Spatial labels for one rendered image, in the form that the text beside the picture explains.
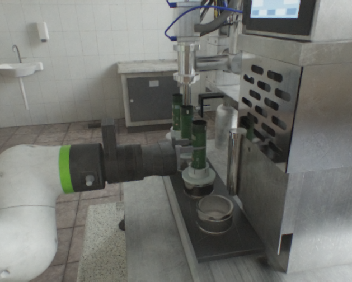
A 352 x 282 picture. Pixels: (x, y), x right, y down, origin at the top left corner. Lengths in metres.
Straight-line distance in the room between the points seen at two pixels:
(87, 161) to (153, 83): 3.03
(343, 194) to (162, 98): 3.23
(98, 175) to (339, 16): 0.42
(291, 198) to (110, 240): 0.66
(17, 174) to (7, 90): 3.93
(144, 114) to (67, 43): 1.38
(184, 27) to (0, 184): 0.44
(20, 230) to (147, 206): 0.24
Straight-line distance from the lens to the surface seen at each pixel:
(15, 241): 0.52
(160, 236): 0.55
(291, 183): 0.41
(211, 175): 0.62
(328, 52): 0.36
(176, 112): 0.77
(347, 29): 0.37
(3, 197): 0.56
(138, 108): 3.60
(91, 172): 0.54
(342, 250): 0.54
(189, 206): 0.60
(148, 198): 0.64
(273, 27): 0.41
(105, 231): 1.00
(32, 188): 0.55
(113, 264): 0.90
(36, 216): 0.54
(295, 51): 0.35
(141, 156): 0.55
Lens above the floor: 1.39
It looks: 24 degrees down
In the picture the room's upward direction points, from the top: 1 degrees counter-clockwise
